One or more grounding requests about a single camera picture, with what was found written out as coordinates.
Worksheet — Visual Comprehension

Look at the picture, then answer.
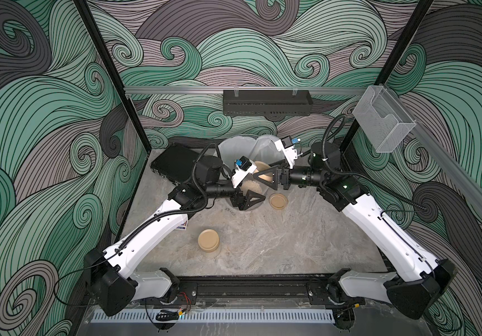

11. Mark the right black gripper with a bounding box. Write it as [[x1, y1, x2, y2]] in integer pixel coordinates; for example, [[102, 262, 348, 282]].
[[257, 158, 326, 192]]

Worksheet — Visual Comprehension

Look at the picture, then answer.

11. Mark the beige jar lid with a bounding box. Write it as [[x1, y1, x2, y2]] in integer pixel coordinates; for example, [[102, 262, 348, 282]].
[[253, 161, 273, 183], [268, 193, 289, 210]]

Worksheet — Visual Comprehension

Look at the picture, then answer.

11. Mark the jar with beige lid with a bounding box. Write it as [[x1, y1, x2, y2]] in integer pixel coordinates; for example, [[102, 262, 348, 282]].
[[240, 176, 269, 196], [198, 229, 221, 258]]

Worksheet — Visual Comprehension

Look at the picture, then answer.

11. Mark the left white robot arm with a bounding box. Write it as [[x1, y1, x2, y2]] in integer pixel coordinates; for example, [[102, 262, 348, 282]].
[[84, 181, 266, 316]]

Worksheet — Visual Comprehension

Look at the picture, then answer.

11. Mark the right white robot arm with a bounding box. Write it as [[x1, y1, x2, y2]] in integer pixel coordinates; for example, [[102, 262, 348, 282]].
[[252, 166, 457, 319]]

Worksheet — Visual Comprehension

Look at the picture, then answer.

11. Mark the white plastic bin liner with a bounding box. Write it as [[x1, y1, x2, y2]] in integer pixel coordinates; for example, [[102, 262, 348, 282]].
[[219, 134, 284, 169]]

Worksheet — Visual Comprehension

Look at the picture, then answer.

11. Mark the small colourful card box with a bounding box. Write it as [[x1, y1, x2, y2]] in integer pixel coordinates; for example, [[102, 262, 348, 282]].
[[176, 221, 188, 230]]

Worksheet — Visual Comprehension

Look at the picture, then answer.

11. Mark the black flat case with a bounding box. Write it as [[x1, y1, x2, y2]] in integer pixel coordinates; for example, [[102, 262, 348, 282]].
[[150, 143, 199, 184]]

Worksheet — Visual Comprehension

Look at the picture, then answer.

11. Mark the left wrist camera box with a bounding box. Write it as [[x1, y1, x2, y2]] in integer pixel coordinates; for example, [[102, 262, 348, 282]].
[[231, 156, 257, 188]]

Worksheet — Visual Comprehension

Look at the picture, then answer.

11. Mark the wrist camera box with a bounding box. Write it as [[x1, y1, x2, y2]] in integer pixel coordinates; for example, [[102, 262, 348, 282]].
[[231, 156, 257, 188], [274, 136, 301, 169]]

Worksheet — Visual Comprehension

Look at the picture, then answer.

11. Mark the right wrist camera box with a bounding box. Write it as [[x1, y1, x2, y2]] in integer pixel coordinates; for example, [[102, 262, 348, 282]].
[[274, 136, 301, 169]]

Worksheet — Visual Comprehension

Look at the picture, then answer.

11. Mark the black corrugated right cable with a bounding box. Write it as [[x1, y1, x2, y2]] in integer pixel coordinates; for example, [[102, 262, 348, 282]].
[[321, 114, 429, 211]]

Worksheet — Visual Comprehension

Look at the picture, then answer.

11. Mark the black corrugated cable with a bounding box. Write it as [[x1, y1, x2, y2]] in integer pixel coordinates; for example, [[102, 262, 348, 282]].
[[321, 114, 429, 211], [51, 142, 225, 307]]

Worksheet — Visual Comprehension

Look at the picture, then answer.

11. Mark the black perforated wall shelf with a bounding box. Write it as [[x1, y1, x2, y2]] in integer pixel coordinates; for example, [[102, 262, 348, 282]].
[[222, 89, 314, 119]]

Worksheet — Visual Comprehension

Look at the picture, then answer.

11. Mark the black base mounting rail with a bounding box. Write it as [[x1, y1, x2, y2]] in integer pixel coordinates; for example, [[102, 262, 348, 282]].
[[146, 273, 366, 309]]

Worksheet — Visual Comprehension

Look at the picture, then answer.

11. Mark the clear acrylic wall holder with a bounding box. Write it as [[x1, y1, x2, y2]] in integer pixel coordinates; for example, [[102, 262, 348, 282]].
[[353, 85, 417, 153]]

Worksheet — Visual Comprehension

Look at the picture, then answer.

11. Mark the black corrugated left cable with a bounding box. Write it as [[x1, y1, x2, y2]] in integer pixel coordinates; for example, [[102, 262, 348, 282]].
[[51, 142, 225, 307]]

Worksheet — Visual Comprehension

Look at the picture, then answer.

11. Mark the white slotted cable duct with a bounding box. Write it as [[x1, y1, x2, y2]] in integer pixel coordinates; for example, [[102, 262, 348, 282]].
[[91, 308, 335, 324]]

